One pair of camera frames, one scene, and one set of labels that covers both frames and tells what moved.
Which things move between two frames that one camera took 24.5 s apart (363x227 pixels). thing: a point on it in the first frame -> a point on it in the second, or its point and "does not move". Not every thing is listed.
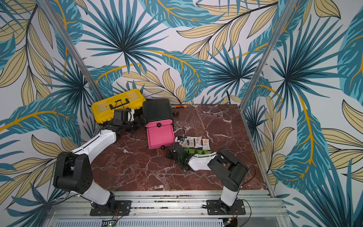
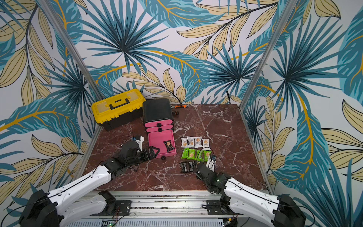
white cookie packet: (198, 143) does not move
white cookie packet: (185, 144) does not move
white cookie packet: (191, 142) does not move
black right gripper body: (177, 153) -> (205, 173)
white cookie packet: (205, 144) does not move
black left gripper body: (136, 124) -> (141, 157)
